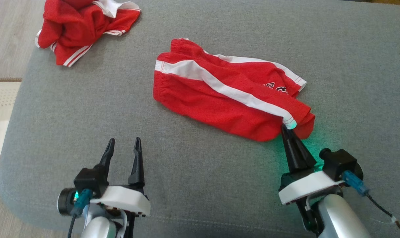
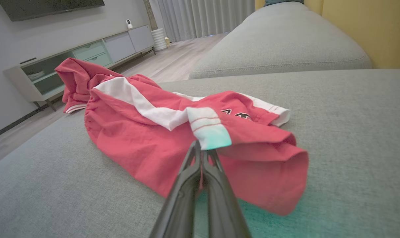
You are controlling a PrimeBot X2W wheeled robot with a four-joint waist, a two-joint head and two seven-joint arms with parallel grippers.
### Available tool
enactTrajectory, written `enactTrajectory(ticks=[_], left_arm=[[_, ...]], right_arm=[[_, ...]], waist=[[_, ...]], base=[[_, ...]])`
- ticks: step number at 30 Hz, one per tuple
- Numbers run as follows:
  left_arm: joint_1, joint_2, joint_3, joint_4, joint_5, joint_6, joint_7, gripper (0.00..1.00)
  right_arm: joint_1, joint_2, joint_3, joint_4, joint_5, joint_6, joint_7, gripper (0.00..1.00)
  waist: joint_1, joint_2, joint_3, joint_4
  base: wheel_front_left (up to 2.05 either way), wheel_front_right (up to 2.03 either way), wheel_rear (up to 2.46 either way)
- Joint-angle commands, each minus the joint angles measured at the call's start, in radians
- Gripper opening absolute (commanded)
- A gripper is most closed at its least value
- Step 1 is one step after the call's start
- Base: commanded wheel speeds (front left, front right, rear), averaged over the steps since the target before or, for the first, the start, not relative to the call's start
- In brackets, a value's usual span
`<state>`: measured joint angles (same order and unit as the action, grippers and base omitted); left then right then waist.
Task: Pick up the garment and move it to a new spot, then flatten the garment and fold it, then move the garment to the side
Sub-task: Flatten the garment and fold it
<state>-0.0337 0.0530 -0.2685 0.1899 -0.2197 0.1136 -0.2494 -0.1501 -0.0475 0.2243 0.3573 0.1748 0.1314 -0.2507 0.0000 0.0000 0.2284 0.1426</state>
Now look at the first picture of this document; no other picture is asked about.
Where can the grey sofa seat cushion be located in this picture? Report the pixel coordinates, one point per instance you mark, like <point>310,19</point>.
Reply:
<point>219,181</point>

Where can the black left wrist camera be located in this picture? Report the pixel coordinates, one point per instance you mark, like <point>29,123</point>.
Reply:
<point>89,180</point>

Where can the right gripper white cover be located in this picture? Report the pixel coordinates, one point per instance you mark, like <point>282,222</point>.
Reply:
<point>305,186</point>

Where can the red Bulls jersey white sleeves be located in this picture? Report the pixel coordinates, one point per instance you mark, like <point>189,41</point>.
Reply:
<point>74,29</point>

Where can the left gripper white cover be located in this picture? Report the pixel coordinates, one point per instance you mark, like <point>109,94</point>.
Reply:
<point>127,198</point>

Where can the red shorts with white stripes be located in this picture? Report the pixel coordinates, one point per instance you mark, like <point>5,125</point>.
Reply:
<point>219,105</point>

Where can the beige dotted rug brown edge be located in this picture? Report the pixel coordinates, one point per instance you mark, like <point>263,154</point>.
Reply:
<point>0,115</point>

